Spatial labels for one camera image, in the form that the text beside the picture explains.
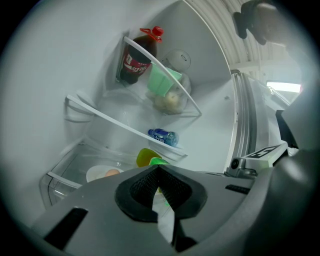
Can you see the white refrigerator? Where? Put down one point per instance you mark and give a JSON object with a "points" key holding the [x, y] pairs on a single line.
{"points": [[62, 62]]}

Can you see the blue plastic water bottle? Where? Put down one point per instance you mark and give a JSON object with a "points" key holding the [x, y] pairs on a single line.
{"points": [[163, 137]]}

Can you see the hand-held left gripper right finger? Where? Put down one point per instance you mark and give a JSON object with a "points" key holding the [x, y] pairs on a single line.
{"points": [[217, 200]]}

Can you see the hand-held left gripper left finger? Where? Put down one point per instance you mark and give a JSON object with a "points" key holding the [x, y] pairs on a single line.
{"points": [[100, 217]]}

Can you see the clear fridge door shelf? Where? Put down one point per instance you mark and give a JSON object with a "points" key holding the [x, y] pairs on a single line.
{"points": [[112, 119]]}

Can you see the dark head-worn camera rig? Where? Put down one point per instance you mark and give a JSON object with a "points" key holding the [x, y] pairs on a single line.
{"points": [[265, 22]]}

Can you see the white fridge lamp cover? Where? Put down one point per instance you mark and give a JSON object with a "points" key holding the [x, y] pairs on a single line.
{"points": [[178, 58]]}

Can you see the green plastic drink bottle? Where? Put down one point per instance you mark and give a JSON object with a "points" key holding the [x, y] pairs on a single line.
{"points": [[146, 157]]}

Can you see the brown egg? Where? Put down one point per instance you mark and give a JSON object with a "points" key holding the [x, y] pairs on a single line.
{"points": [[112, 172]]}

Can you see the dark cola bottle red label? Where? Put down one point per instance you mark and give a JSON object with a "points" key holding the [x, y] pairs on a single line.
{"points": [[135, 65]]}

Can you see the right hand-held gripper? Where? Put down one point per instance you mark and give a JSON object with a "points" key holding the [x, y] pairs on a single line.
{"points": [[260, 161]]}

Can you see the green plastic container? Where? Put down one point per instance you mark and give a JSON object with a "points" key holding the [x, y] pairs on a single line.
{"points": [[158, 82]]}

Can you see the clear bag of yellow fruit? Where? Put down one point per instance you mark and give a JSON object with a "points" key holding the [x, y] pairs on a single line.
{"points": [[172, 102]]}

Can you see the white round plate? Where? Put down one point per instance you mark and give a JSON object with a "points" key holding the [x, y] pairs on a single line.
{"points": [[96, 173]]}

